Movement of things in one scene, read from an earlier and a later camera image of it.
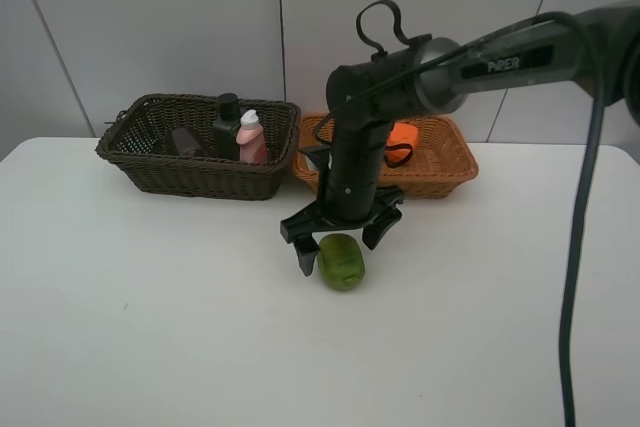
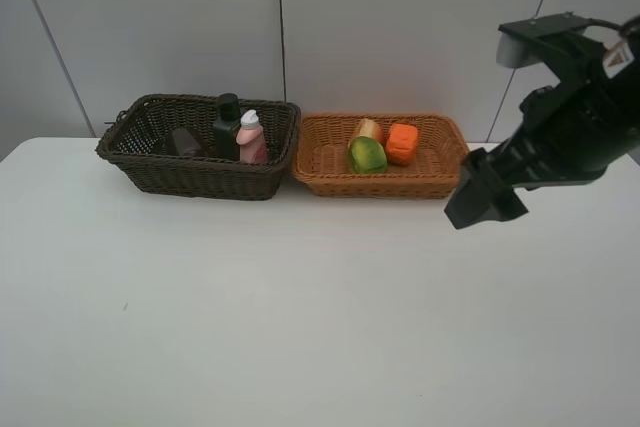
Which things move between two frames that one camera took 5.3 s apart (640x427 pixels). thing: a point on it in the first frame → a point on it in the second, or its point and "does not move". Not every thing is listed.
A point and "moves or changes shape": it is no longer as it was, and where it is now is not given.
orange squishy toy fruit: (403, 136) does not move
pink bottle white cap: (251, 139) does not move
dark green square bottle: (226, 129) does not move
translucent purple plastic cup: (186, 145) does not move
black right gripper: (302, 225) → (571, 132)
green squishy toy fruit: (340, 261) moves or changes shape
